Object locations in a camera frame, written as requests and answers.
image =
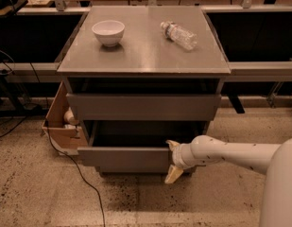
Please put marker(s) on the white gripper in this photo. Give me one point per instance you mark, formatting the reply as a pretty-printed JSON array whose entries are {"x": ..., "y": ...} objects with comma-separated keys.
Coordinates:
[{"x": 178, "y": 157}]

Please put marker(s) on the grey drawer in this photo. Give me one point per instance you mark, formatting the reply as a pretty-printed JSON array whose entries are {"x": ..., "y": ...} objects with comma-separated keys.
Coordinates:
[
  {"x": 129, "y": 144},
  {"x": 144, "y": 107},
  {"x": 138, "y": 170}
]

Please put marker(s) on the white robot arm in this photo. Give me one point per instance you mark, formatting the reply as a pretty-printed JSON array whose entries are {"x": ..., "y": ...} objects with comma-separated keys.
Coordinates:
[{"x": 272, "y": 160}]

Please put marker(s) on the grey bottom drawer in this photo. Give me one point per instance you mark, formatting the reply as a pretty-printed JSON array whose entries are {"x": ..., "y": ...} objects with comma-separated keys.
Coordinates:
[{"x": 138, "y": 170}]

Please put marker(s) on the grey drawer cabinet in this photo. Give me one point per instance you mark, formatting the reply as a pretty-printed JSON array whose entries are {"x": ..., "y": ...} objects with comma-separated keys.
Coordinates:
[{"x": 139, "y": 86}]

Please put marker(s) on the grey top drawer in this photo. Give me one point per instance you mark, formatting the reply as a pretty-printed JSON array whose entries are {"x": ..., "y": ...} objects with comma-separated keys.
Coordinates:
[{"x": 144, "y": 107}]

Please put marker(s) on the open cardboard box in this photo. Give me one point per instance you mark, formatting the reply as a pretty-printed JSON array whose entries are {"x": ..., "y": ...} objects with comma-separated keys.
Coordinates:
[{"x": 64, "y": 136}]

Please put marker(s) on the white cup in box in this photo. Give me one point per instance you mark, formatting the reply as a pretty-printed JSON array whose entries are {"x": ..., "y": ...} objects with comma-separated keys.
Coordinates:
[{"x": 69, "y": 118}]

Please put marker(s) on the clear plastic water bottle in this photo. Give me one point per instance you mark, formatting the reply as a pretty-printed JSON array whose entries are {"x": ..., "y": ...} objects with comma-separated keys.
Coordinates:
[{"x": 179, "y": 35}]

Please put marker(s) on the white ceramic bowl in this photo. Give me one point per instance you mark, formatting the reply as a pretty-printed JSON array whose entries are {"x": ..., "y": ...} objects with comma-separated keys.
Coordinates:
[{"x": 109, "y": 32}]

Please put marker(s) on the grey metal rail frame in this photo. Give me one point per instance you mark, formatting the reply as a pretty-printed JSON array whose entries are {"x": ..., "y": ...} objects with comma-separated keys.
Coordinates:
[{"x": 234, "y": 44}]

